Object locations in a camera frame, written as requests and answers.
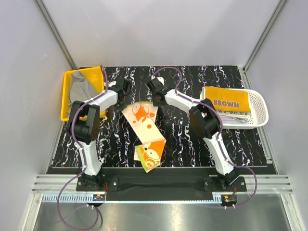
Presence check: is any cream orange fox towel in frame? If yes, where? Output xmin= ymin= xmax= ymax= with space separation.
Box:
xmin=122 ymin=101 xmax=166 ymax=173

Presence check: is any yellow brown bear towel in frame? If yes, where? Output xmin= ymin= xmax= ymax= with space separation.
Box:
xmin=202 ymin=86 xmax=251 ymax=113

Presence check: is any blue white patterned towel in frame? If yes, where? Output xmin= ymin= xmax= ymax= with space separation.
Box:
xmin=217 ymin=111 xmax=251 ymax=123

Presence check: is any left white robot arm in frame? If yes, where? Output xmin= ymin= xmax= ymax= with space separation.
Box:
xmin=68 ymin=78 xmax=132 ymax=191

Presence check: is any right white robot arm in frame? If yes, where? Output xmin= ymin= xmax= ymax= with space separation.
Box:
xmin=146 ymin=77 xmax=239 ymax=191

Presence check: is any yellow plastic bin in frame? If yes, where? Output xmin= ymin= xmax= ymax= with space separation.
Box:
xmin=60 ymin=66 xmax=104 ymax=122

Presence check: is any grey cloth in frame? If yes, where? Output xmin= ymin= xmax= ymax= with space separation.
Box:
xmin=69 ymin=71 xmax=99 ymax=107

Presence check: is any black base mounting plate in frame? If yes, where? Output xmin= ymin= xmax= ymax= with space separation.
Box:
xmin=76 ymin=167 xmax=247 ymax=203

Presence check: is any white plastic basket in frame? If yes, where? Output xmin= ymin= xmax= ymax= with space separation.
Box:
xmin=199 ymin=86 xmax=269 ymax=130

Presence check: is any aluminium frame rail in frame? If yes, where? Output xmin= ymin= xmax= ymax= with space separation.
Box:
xmin=32 ymin=174 xmax=293 ymax=194

